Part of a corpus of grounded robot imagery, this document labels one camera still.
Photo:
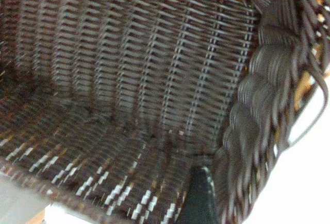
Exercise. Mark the dark brown wicker basket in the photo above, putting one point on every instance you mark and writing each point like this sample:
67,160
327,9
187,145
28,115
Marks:
144,79

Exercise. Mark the light brown wicker basket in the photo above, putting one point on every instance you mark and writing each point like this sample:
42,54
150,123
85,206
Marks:
306,77

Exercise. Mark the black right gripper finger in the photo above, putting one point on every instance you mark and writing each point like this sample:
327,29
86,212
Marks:
199,198

